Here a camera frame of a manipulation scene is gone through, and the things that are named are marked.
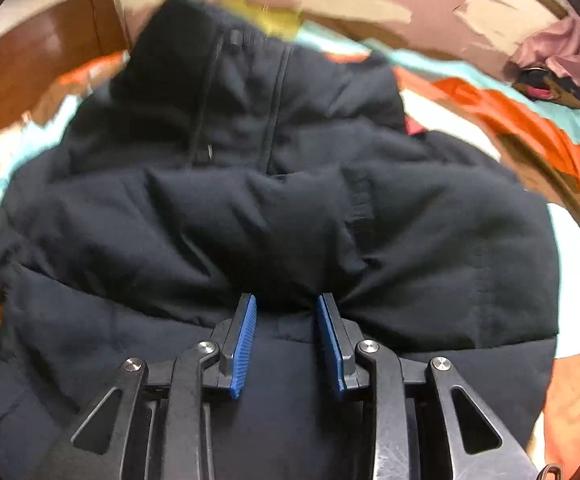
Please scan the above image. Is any brown wooden headboard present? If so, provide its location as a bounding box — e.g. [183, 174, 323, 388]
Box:
[0, 0, 126, 130]

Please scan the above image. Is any dark navy padded jacket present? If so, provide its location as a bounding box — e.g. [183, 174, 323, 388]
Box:
[0, 0, 559, 479]

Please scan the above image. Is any pile of dark clothes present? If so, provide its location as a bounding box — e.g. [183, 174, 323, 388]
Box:
[512, 67, 580, 110]

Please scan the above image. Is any pink curtain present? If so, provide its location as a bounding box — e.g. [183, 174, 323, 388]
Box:
[510, 13, 580, 89]

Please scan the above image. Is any colourful patchwork bed sheet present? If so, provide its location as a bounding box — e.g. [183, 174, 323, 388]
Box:
[0, 0, 580, 480]

